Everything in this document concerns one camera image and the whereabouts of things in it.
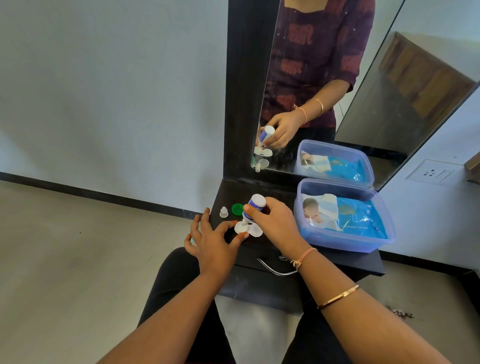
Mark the person's left hand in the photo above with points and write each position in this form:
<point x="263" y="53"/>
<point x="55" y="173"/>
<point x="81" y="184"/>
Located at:
<point x="213" y="251"/>

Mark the person's right hand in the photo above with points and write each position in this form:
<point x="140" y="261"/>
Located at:
<point x="279" y="228"/>

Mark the person's right thumb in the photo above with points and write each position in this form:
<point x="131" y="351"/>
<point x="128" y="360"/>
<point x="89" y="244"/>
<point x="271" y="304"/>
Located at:
<point x="253" y="213"/>

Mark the person's left thumb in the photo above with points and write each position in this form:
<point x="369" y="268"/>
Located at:
<point x="239" y="240"/>

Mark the person's left middle finger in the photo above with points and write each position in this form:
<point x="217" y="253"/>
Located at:
<point x="206" y="219"/>

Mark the person's left little finger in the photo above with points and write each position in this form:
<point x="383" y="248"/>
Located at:
<point x="189" y="245"/>

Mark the white bottle with blue label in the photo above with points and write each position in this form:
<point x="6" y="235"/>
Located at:
<point x="258" y="201"/>

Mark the white contact lens case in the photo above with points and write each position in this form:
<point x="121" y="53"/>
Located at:
<point x="255" y="230"/>

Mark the person's left forearm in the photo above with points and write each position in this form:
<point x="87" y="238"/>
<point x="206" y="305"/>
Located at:
<point x="172" y="318"/>

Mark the person's right forearm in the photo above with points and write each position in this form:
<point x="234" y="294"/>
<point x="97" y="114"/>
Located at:
<point x="356" y="318"/>

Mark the green round cap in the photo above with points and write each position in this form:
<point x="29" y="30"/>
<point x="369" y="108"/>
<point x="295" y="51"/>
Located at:
<point x="237" y="209"/>

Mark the small white bottle cap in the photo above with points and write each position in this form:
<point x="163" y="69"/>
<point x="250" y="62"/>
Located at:
<point x="224" y="212"/>

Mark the black trousers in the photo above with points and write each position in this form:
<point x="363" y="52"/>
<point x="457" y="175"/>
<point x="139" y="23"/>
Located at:
<point x="176" y="277"/>

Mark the blue translucent plastic container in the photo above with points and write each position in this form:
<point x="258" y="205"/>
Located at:
<point x="337" y="245"/>

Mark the blue wet wipes packet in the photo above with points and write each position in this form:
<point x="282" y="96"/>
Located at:
<point x="356" y="217"/>

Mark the gold bangle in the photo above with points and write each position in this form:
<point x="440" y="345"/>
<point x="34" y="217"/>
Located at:
<point x="339" y="296"/>

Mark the black dressing table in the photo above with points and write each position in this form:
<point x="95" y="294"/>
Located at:
<point x="243" y="93"/>

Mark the small debris on floor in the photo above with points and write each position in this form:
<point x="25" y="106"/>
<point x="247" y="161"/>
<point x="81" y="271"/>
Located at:
<point x="401" y="313"/>

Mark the wooden furniture edge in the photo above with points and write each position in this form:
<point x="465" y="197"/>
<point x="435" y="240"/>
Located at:
<point x="473" y="168"/>

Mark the wall mirror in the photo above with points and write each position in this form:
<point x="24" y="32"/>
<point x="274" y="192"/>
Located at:
<point x="375" y="75"/>

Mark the white wall socket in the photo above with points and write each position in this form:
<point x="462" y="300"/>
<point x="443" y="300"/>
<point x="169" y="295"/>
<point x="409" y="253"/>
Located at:
<point x="435" y="172"/>

